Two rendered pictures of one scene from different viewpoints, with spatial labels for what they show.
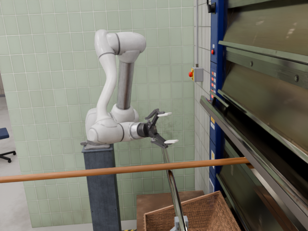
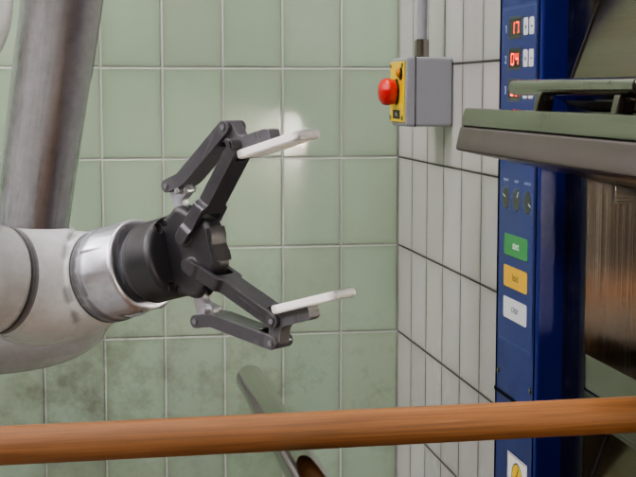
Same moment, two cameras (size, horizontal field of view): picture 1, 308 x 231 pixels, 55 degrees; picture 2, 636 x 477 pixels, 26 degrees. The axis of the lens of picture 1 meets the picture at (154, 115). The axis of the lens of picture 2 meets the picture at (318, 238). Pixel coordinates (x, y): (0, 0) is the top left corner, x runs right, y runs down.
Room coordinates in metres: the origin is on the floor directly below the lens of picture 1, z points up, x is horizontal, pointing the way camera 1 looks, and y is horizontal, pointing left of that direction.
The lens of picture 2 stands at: (0.18, 0.05, 1.46)
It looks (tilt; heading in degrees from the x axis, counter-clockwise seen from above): 6 degrees down; 353
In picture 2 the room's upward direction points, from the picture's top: straight up
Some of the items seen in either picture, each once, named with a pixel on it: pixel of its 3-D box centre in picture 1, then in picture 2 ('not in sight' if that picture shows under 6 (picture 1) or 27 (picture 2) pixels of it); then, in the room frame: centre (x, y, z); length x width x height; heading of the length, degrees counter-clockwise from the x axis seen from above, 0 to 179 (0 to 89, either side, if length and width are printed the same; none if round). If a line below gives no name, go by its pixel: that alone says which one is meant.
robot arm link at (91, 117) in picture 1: (97, 123); not in sight; (2.02, 0.41, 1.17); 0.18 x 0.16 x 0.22; 116
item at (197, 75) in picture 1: (196, 74); (419, 92); (2.19, -0.34, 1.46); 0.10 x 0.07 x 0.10; 3
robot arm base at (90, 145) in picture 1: (95, 141); not in sight; (2.02, 0.44, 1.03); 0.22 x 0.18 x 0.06; 93
